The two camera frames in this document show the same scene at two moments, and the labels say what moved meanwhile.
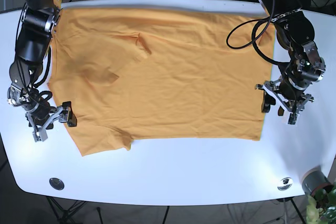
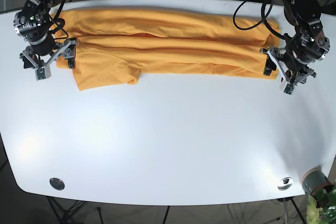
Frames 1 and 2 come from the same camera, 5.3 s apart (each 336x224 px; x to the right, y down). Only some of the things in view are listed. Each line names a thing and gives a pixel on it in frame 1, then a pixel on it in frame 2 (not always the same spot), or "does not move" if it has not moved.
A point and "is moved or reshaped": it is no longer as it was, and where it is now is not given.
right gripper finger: x=39 y=133 -> x=43 y=70
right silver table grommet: x=285 y=183 does not move
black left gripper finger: x=268 y=99 -> x=271 y=64
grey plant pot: x=314 y=179 does not move
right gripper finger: x=65 y=114 -> x=67 y=49
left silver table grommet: x=56 y=183 does not move
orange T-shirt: x=128 y=74 is moved or reshaped
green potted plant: x=321 y=206 does not move
